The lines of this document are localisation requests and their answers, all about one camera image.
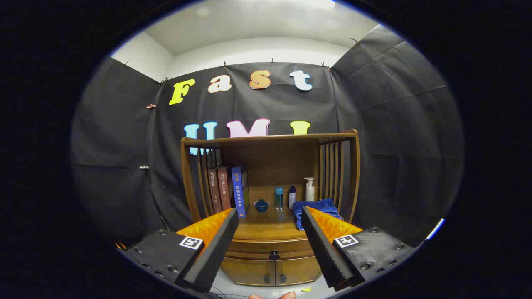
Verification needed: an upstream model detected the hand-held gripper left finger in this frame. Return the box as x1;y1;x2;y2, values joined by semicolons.
118;208;240;294

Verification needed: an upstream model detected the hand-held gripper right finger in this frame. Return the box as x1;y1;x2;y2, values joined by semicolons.
300;206;416;291

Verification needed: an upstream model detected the blue towel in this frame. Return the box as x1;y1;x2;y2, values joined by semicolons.
293;198;343;230

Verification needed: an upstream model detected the wooden cabinet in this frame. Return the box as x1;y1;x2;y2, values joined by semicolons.
180;129;360;288

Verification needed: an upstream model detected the dark brown book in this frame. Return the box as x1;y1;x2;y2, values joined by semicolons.
208;168;223;214

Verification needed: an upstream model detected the wooden cabinet door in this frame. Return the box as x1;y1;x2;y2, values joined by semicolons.
220;257;275;287
274;257;321;287

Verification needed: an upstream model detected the reddish brown book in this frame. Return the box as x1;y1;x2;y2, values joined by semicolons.
217;166;234;211

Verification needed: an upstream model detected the thick blue book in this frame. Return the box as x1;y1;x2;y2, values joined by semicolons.
231;165;251;218

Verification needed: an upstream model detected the wooden drawer with black knob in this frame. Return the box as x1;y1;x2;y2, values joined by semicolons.
227;239;316;260

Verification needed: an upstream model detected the wooden countertop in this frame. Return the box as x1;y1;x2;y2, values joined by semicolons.
234;186;333;241

